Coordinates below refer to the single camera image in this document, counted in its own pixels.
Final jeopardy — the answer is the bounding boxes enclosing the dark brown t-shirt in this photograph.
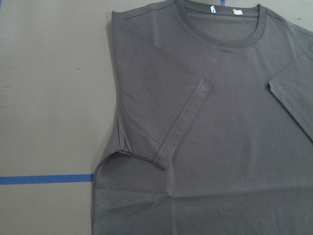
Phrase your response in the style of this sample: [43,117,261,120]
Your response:
[92,0,313,235]

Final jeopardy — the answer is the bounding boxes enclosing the blue tape grid lines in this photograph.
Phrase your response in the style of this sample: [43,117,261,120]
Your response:
[0,0,225,185]

